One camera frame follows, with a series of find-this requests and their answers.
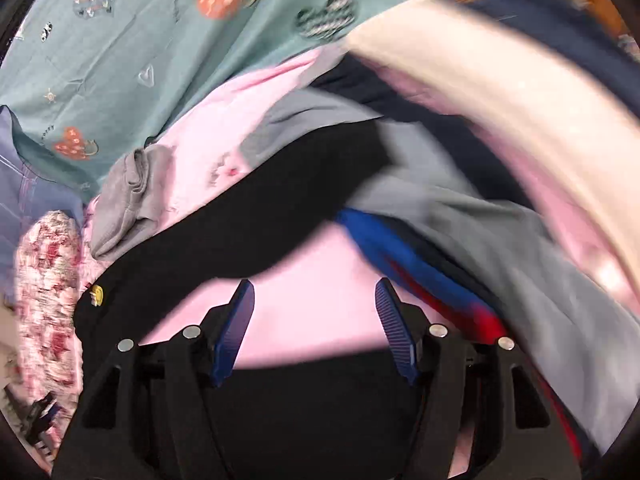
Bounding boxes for black pants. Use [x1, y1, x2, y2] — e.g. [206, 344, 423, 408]
[72, 119, 471, 480]

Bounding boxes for cream quilted mattress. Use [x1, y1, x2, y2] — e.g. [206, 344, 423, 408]
[346, 0, 639, 281]

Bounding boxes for pink floral bed sheet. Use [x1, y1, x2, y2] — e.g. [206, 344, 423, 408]
[81, 46, 476, 478]

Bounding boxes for folded grey garment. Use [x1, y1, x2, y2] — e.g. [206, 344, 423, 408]
[89, 145, 172, 261]

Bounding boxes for red floral pillow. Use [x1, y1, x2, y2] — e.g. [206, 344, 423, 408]
[14, 211, 82, 443]

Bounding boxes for dark navy garment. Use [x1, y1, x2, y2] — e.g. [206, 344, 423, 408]
[312, 0, 639, 208]

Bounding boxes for blue and red garment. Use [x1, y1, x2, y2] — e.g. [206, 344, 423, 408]
[335, 207, 584, 461]

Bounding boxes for grey fleece garment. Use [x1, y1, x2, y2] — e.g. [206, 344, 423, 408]
[240, 88, 639, 451]

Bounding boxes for blue denim cloth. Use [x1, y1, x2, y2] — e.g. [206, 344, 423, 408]
[0, 105, 84, 297]

